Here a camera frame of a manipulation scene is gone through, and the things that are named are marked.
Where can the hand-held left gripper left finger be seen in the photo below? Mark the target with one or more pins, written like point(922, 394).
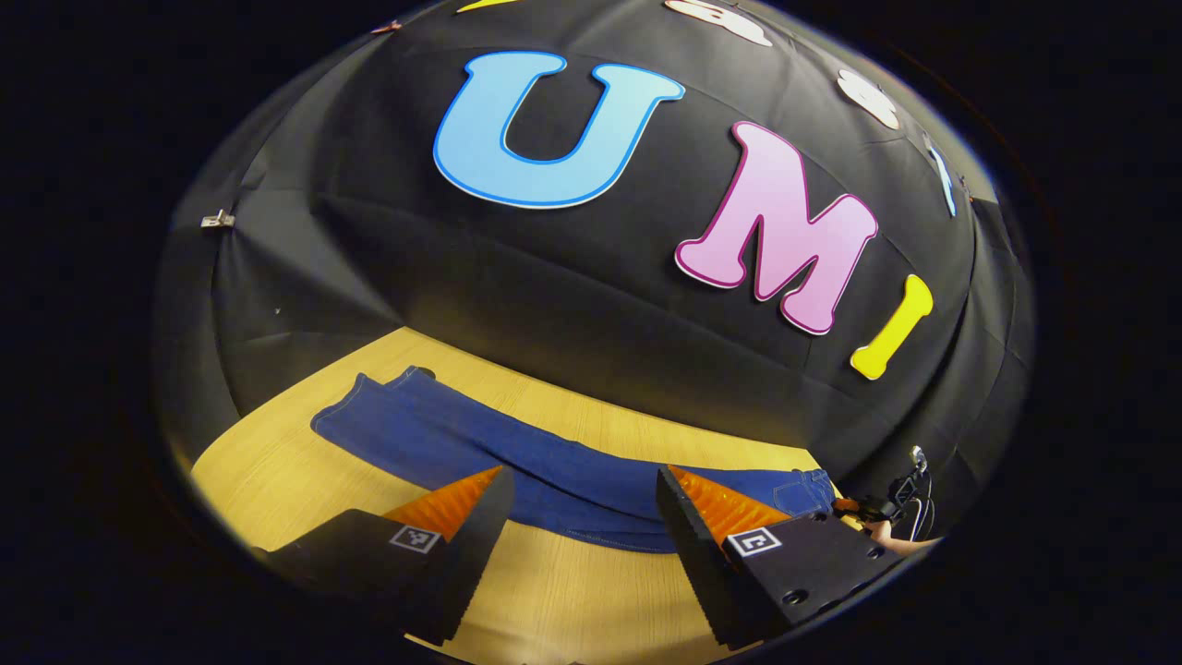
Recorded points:
point(466, 563)

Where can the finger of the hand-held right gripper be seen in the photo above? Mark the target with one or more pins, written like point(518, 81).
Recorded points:
point(845, 505)

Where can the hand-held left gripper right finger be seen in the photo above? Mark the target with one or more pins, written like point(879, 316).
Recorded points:
point(702, 568)

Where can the blue denim jeans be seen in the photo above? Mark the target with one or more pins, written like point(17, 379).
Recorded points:
point(554, 480)

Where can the black backdrop cloth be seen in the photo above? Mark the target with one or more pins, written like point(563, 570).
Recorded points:
point(554, 277)

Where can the small white cloth clip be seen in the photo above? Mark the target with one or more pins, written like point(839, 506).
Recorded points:
point(217, 220)

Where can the small orange cloth clip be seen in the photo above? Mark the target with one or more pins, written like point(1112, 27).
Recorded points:
point(386, 27)

